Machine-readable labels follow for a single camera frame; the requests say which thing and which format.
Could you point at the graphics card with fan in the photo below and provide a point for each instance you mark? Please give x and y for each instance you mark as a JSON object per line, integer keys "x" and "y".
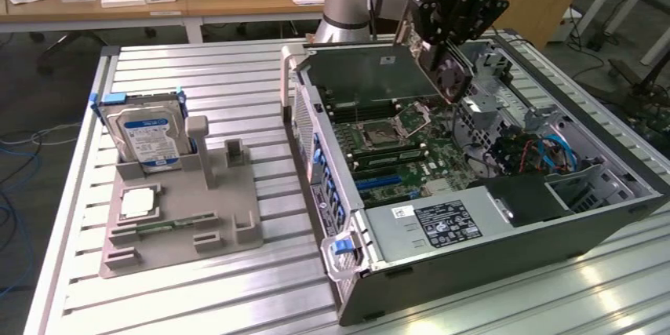
{"x": 453, "y": 76}

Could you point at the silver blue-capped robot arm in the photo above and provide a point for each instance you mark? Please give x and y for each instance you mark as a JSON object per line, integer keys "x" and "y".
{"x": 346, "y": 5}

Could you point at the metal drive cage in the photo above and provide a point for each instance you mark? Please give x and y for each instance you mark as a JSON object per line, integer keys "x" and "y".
{"x": 502, "y": 92}

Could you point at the metal socket cover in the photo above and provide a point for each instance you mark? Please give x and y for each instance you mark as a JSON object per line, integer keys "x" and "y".
{"x": 418, "y": 104}

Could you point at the black RAM slot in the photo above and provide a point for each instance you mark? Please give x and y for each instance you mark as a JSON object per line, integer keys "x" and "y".
{"x": 381, "y": 115}
{"x": 380, "y": 109}

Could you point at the thin socket locking lever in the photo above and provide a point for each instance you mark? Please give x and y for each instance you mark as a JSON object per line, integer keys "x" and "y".
{"x": 357, "y": 109}

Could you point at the CPU socket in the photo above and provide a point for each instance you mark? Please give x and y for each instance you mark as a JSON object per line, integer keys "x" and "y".
{"x": 377, "y": 135}

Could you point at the green motherboard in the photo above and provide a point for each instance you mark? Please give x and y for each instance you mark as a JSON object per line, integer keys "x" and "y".
{"x": 434, "y": 146}

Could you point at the black floor equipment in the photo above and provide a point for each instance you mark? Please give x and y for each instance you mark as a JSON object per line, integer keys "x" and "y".
{"x": 644, "y": 88}

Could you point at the installed green RAM stick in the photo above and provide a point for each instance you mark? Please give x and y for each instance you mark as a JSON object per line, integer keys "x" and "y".
{"x": 393, "y": 161}

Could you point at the silver chipset heatsink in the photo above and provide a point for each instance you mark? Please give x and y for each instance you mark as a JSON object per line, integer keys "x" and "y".
{"x": 442, "y": 186}

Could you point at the blue expansion slot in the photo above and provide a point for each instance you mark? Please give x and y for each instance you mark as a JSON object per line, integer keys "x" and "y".
{"x": 381, "y": 183}

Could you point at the blue SATA port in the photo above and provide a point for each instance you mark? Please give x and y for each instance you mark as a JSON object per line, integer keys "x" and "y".
{"x": 414, "y": 194}

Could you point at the black plastic shroud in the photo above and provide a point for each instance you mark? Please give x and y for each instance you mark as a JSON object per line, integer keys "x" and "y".
{"x": 524, "y": 197}

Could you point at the grey disk bay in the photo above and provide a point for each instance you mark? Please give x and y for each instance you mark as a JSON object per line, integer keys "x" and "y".
{"x": 603, "y": 190}

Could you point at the grey power supply unit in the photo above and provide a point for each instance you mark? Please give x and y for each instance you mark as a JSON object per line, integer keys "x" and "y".
{"x": 393, "y": 241}

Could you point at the blue case latch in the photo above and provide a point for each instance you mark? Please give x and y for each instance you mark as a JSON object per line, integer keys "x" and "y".
{"x": 344, "y": 246}

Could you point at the hard disk with blue rails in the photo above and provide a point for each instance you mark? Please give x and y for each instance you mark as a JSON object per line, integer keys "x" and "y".
{"x": 147, "y": 135}

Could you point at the open dark PC case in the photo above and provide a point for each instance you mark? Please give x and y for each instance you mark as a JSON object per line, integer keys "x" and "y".
{"x": 472, "y": 272}

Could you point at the black office chair base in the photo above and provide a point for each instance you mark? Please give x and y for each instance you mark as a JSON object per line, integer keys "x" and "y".
{"x": 58, "y": 46}

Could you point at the loose green RAM stick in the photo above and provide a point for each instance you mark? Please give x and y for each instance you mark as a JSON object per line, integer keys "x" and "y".
{"x": 167, "y": 226}

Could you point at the silver CPU chip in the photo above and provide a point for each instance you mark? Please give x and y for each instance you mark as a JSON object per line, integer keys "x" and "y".
{"x": 137, "y": 203}

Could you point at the grey parts rack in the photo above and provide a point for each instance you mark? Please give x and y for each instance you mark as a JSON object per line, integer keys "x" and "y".
{"x": 173, "y": 248}

